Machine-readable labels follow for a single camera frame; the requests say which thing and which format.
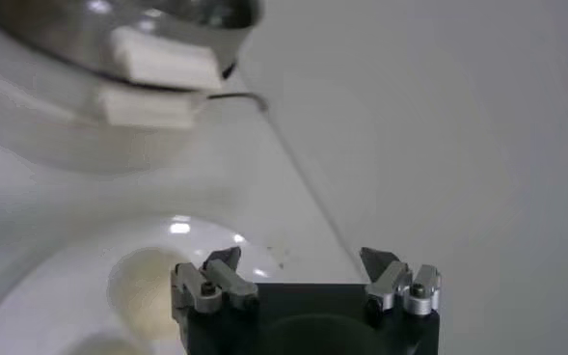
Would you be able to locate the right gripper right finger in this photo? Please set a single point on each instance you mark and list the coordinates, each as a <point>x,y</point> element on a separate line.
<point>394,284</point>

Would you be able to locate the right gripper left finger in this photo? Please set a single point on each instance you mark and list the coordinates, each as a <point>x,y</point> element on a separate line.
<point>206,289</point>

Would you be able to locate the stainless steel steamer basket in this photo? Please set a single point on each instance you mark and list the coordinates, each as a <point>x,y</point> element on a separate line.
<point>47,29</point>

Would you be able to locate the white round plate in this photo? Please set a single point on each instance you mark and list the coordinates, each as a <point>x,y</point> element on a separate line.
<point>71,289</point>

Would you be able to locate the white electric cooker pot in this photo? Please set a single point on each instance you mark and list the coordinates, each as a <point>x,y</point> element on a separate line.
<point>47,135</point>

